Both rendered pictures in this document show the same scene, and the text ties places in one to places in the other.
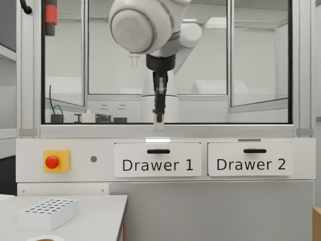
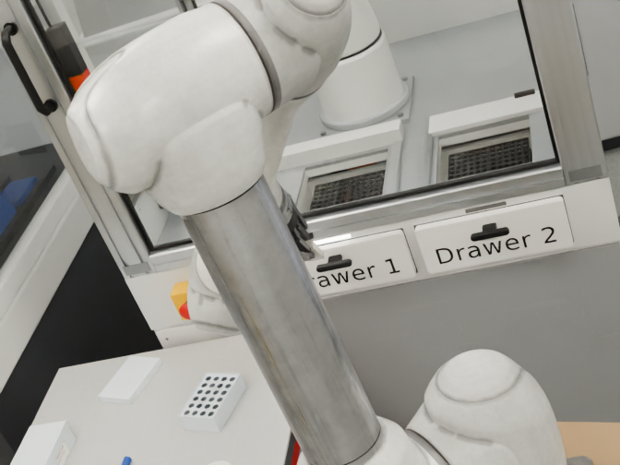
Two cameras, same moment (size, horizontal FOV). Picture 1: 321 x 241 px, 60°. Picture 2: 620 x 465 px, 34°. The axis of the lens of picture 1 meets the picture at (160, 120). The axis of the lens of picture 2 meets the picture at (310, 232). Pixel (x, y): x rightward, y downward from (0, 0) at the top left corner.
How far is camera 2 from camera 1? 136 cm
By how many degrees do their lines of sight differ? 37
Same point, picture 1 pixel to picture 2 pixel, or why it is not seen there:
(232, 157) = (460, 242)
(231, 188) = (474, 279)
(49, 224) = (216, 426)
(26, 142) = (141, 281)
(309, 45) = (563, 21)
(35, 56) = not seen: hidden behind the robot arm
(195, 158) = (399, 256)
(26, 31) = (65, 136)
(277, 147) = (534, 212)
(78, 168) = not seen: hidden behind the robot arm
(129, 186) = not seen: hidden behind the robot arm
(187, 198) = (406, 304)
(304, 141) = (587, 187)
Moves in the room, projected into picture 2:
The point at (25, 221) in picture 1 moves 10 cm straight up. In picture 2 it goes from (189, 424) to (170, 387)
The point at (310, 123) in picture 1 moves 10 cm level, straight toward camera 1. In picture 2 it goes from (594, 155) to (570, 185)
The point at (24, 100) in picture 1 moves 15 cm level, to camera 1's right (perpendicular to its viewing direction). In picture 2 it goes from (111, 230) to (175, 217)
